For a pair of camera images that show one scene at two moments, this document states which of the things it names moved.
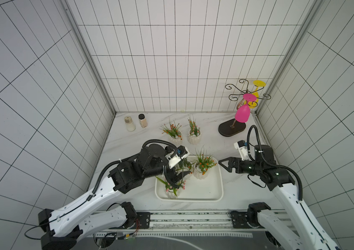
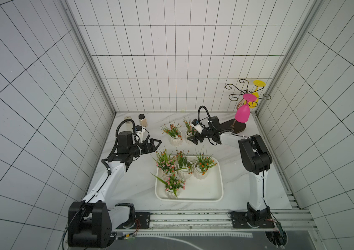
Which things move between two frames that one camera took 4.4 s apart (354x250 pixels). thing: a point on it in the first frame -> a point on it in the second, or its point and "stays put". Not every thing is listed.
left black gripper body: x=169 y=174 -> x=144 y=147
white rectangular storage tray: x=210 y=188 stays put
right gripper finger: x=229 y=159 -> x=193 y=139
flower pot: x=174 y=131 stays put
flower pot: x=202 y=164 stays put
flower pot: x=173 y=191 stays put
